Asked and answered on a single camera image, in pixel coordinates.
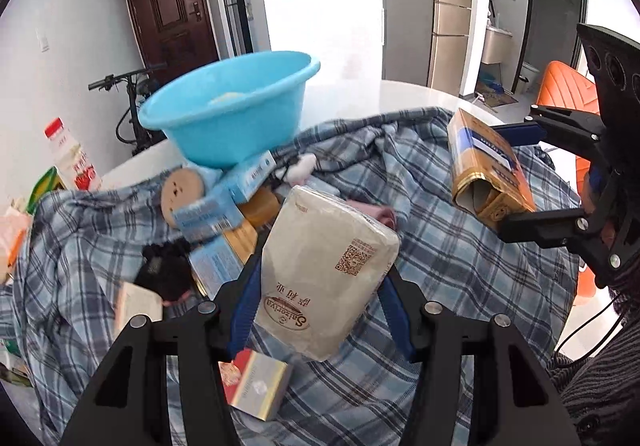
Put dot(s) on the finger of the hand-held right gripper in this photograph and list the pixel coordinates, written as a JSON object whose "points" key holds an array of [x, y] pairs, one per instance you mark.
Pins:
{"points": [[540, 226], [515, 133]]}

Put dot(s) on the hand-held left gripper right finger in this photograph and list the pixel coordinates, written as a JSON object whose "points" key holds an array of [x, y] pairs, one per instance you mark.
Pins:
{"points": [[395, 316]]}

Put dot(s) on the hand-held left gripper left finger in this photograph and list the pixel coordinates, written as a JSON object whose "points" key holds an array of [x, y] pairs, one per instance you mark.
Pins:
{"points": [[247, 306]]}

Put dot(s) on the gold box blue stripe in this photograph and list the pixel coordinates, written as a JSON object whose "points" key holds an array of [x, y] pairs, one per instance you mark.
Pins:
{"points": [[480, 165]]}

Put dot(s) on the beige tissue pack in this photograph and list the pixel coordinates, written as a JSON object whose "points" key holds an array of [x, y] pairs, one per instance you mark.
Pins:
{"points": [[320, 266]]}

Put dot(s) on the blue plastic basin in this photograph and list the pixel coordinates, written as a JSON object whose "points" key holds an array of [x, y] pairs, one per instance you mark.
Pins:
{"points": [[225, 135]]}

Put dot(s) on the person's right forearm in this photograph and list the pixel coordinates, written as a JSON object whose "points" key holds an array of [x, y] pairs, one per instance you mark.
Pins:
{"points": [[600, 386]]}

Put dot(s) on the brown door mat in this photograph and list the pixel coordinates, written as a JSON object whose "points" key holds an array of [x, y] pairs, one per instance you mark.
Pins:
{"points": [[495, 98]]}

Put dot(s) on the light blue gold-edged box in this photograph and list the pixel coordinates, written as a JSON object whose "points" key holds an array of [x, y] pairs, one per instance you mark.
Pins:
{"points": [[215, 268]]}

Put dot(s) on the orange chair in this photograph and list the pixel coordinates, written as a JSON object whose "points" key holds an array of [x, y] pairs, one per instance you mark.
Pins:
{"points": [[565, 90]]}

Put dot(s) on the white toilet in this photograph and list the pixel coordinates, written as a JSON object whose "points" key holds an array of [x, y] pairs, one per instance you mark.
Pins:
{"points": [[527, 75]]}

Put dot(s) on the red and white box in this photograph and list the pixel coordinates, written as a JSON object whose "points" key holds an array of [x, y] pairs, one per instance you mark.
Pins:
{"points": [[255, 383]]}

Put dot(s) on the dark interior door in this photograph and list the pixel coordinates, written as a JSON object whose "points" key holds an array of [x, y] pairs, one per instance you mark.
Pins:
{"points": [[555, 15]]}

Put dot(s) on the blue plaid cloth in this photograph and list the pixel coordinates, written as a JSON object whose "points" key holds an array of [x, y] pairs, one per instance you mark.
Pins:
{"points": [[425, 236]]}

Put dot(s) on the black scrunchie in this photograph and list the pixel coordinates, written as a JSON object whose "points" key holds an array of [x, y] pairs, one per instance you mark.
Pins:
{"points": [[165, 271]]}

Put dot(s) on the white washbasin cabinet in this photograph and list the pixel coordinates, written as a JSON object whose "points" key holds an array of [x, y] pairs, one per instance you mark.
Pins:
{"points": [[495, 45]]}

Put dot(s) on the brown round cake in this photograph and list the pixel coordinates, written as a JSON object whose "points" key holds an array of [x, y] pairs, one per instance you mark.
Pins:
{"points": [[262, 211]]}

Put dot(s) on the light blue box with barcode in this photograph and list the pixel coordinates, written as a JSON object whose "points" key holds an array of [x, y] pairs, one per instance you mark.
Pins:
{"points": [[205, 218]]}

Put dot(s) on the cream cube box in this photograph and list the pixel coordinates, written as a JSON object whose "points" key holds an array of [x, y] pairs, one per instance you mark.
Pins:
{"points": [[137, 306]]}

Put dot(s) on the long light blue box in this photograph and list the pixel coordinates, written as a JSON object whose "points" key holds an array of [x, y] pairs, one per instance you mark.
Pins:
{"points": [[250, 175]]}

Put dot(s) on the light blue soft packet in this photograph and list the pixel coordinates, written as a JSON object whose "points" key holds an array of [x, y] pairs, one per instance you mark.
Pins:
{"points": [[212, 178]]}

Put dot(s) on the round tan perforated disc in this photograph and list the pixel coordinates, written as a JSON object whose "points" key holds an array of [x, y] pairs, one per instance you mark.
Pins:
{"points": [[180, 191]]}

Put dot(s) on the gold and grey refrigerator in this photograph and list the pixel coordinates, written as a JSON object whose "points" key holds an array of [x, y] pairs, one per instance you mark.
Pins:
{"points": [[450, 0]]}

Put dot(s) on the red-capped milk bottle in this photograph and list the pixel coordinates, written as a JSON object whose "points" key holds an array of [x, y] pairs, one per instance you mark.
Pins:
{"points": [[70, 155]]}

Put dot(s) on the green and yellow packet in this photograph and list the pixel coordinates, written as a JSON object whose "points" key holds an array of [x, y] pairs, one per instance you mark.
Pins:
{"points": [[47, 183]]}

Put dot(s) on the clear plastic bag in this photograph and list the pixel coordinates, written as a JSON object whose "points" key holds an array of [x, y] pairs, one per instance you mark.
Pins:
{"points": [[12, 361]]}

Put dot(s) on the white plastic bag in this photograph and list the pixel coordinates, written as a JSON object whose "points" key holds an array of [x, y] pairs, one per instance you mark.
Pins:
{"points": [[15, 231]]}

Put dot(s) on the black bicycle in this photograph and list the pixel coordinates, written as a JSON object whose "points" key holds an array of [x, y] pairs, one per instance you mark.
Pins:
{"points": [[107, 83]]}

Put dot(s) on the brown entrance door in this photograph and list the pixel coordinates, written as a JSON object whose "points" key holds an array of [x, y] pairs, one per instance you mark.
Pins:
{"points": [[170, 15]]}

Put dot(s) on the white light switch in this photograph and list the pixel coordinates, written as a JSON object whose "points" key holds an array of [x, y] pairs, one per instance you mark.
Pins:
{"points": [[44, 40]]}

